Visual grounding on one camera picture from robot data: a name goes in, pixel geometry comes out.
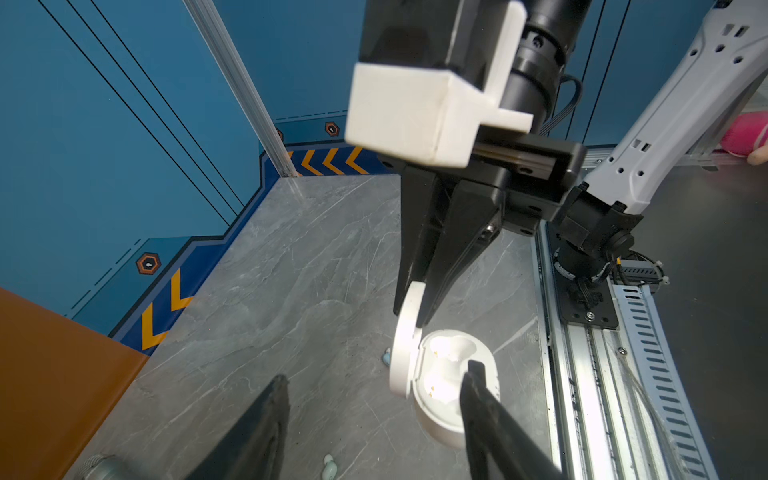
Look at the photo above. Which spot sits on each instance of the white earbud charging case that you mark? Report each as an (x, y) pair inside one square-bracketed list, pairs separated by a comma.
[(429, 369)]

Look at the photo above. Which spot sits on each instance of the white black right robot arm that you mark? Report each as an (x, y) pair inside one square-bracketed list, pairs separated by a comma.
[(676, 82)]

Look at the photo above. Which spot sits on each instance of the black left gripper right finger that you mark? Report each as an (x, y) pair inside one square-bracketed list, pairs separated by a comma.
[(496, 445)]

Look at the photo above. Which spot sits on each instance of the green earbud near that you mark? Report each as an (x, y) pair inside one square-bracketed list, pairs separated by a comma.
[(330, 468)]

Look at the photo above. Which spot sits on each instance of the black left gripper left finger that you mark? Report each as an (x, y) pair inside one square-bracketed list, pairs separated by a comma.
[(254, 446)]

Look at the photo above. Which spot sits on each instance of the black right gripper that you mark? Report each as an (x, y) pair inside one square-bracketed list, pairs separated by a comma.
[(451, 215)]

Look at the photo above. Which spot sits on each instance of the aluminium corner post right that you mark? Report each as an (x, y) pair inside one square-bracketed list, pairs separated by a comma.
[(214, 32)]

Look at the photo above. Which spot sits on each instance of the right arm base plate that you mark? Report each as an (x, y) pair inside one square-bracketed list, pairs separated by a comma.
[(582, 298)]

